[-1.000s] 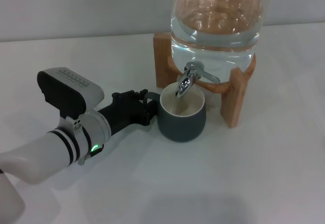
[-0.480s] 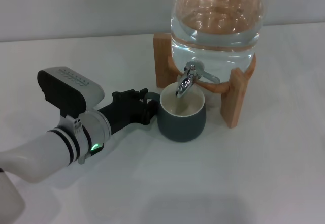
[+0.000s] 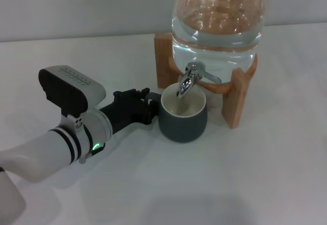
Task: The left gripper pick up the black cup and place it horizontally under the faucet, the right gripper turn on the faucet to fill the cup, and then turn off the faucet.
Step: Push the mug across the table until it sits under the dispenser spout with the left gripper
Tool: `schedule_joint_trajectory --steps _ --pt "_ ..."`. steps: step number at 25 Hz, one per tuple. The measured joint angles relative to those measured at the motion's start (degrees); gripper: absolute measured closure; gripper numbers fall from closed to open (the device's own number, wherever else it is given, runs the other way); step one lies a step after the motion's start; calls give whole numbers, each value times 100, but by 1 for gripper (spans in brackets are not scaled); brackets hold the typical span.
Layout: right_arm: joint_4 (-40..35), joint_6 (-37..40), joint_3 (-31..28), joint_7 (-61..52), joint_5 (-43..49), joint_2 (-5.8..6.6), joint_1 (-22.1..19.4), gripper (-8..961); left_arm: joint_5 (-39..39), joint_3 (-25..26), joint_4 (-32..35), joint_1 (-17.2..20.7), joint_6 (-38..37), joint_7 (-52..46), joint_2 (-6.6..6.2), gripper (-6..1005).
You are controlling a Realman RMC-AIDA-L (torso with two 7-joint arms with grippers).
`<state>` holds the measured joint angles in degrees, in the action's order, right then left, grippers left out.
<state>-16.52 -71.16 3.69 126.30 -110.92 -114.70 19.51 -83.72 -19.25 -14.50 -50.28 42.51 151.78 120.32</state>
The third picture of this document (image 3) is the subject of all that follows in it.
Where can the glass water dispenser jar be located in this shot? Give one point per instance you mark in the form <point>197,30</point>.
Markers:
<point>217,26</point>

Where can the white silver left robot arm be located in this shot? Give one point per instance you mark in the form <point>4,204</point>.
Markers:
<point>51,153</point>

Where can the black cup with white interior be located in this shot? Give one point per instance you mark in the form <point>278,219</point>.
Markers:
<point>182,128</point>

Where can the wooden dispenser stand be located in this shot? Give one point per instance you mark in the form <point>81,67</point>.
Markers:
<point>237,100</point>

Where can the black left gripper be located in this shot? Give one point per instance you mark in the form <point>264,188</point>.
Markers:
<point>125,112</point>

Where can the grey black wrist camera box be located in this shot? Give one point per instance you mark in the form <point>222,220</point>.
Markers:
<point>69,92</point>

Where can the chrome faucet tap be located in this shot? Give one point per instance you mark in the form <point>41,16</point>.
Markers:
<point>189,80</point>

